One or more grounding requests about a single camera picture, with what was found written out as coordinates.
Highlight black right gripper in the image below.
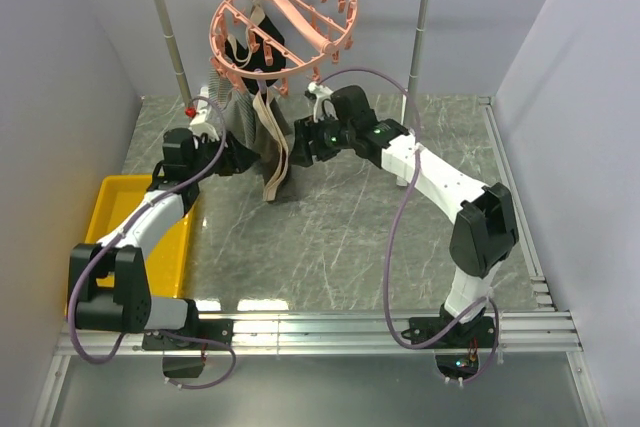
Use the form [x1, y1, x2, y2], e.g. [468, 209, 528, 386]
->
[288, 110, 356, 168]

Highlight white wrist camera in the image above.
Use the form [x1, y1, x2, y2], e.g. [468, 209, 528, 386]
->
[185, 96, 220, 141]
[305, 81, 333, 122]

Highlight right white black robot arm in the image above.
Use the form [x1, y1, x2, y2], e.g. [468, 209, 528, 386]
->
[290, 82, 519, 347]

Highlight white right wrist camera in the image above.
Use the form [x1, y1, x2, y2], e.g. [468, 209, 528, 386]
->
[305, 81, 333, 122]

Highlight dark grey boxer briefs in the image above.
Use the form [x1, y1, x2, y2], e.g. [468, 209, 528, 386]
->
[251, 88, 302, 204]

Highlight grey striped underwear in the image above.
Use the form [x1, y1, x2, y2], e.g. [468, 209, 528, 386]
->
[208, 67, 256, 149]

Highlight aluminium right side rail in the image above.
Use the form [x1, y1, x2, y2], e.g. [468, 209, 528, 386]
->
[477, 96, 557, 311]

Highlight yellow plastic tray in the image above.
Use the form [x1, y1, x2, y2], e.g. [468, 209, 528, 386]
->
[76, 174, 194, 306]

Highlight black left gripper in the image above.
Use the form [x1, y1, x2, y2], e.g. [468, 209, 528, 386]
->
[188, 130, 260, 181]

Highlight aluminium table edge rail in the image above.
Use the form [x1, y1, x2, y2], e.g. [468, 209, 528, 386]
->
[53, 310, 584, 356]

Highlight black hanging underwear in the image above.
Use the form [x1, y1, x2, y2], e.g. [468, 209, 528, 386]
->
[222, 4, 301, 91]

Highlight pink round clip hanger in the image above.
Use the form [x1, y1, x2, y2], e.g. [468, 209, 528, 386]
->
[209, 0, 359, 96]

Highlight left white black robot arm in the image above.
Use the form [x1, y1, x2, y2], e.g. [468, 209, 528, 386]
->
[67, 128, 259, 349]

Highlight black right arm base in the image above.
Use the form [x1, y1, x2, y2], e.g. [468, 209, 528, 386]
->
[401, 309, 500, 385]

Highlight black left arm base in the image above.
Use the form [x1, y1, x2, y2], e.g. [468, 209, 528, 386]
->
[141, 319, 237, 391]

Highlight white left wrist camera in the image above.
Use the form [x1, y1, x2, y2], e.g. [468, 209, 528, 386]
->
[185, 96, 220, 141]

